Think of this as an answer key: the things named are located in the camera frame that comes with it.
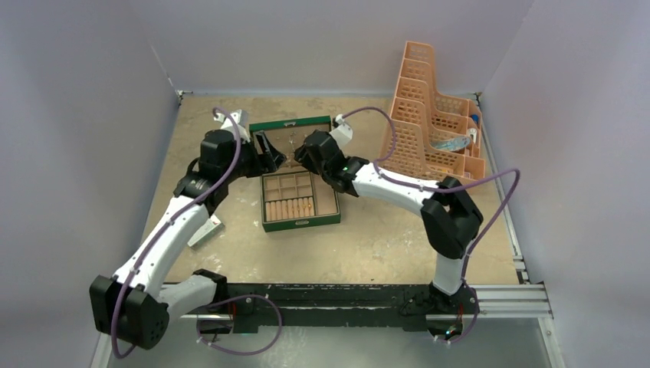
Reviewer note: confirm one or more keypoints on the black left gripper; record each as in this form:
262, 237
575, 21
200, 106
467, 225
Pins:
274, 157

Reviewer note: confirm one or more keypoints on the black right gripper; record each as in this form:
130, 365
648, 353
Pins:
303, 156

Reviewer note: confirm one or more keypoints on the green jewelry box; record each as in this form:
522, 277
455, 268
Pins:
293, 197

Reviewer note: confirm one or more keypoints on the silver jewelry piece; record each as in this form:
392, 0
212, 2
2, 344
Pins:
291, 156

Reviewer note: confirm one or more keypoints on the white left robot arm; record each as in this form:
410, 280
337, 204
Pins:
132, 305

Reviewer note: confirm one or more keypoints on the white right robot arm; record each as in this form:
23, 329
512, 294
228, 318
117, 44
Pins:
450, 217

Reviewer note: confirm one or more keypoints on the peach plastic file organizer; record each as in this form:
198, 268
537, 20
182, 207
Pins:
420, 114

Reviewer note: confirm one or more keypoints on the blue item in organizer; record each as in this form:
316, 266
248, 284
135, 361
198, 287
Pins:
455, 144

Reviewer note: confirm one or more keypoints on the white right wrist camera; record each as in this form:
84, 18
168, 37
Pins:
342, 133

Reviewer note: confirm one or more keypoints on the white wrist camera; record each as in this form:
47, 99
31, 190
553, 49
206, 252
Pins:
237, 122
342, 133

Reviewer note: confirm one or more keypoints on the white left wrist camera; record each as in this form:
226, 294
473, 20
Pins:
237, 122

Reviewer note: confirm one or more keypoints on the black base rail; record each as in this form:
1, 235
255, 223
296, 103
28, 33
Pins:
410, 307

